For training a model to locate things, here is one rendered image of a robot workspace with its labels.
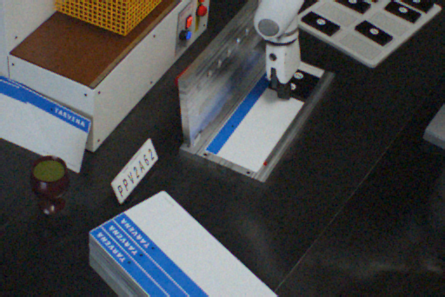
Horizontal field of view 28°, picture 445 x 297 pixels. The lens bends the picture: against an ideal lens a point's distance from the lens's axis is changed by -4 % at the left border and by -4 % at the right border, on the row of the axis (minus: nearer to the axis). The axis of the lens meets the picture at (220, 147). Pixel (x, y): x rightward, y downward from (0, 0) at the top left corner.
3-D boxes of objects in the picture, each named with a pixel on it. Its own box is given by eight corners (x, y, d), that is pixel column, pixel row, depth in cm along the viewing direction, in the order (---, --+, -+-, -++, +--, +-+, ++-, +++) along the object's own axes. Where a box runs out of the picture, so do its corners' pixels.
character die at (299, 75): (312, 91, 219) (313, 88, 219) (275, 77, 222) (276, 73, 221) (319, 81, 223) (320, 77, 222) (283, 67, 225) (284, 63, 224)
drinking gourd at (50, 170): (38, 223, 184) (36, 188, 176) (26, 195, 189) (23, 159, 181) (76, 213, 187) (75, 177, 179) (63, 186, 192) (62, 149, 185)
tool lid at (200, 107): (185, 81, 188) (177, 79, 189) (191, 150, 200) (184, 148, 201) (270, -16, 217) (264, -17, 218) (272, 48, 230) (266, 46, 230)
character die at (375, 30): (382, 47, 238) (383, 43, 237) (354, 29, 242) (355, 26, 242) (392, 40, 241) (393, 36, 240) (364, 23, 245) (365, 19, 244)
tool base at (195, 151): (262, 189, 197) (264, 178, 195) (178, 154, 203) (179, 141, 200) (334, 81, 227) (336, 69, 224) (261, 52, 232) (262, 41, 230)
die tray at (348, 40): (372, 69, 232) (373, 66, 231) (290, 23, 243) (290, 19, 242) (441, 10, 256) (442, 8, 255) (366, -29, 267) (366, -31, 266)
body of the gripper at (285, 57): (286, 46, 200) (288, 87, 207) (303, 24, 206) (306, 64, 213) (255, 40, 203) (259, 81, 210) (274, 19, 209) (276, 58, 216)
